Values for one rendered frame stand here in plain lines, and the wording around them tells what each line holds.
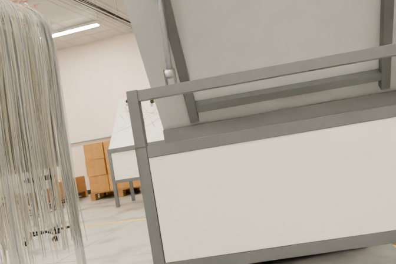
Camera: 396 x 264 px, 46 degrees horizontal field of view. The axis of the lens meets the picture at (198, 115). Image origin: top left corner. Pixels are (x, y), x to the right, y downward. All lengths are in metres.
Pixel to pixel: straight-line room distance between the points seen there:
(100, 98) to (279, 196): 8.96
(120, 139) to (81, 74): 3.82
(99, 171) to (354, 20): 7.17
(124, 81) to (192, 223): 8.65
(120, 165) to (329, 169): 5.56
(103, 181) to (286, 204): 7.29
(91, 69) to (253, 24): 8.72
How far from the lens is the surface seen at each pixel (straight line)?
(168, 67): 1.61
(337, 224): 1.62
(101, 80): 10.38
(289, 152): 1.57
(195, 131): 2.16
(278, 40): 1.99
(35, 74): 2.02
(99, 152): 8.71
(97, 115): 10.40
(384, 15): 2.02
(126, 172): 6.93
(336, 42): 2.06
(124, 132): 7.14
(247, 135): 1.56
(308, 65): 1.59
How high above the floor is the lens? 0.80
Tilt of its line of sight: 3 degrees up
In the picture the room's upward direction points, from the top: 10 degrees counter-clockwise
